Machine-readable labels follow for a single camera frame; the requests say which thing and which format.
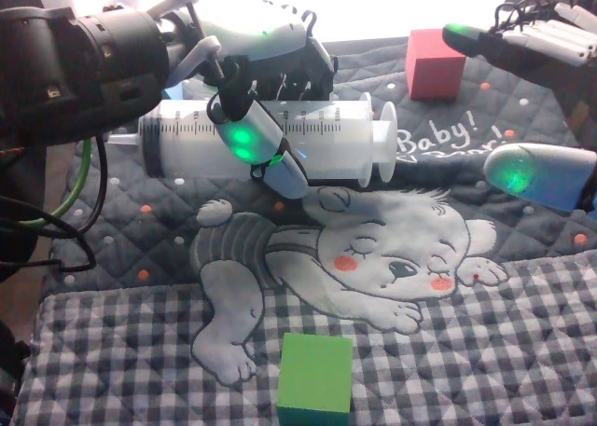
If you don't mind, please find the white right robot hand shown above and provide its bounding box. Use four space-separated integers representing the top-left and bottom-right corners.
440 0 597 213

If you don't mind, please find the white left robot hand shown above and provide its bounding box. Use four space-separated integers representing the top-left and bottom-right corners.
200 0 340 201

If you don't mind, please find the large clear plastic syringe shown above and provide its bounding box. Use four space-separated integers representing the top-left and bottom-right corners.
106 91 400 188

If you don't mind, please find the red block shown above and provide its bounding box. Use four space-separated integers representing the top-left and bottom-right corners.
404 28 467 102

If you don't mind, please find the green block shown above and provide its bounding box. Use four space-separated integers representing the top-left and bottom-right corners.
276 332 354 426

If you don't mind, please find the grey bear print quilt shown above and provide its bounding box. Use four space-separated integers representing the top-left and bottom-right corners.
8 34 597 426

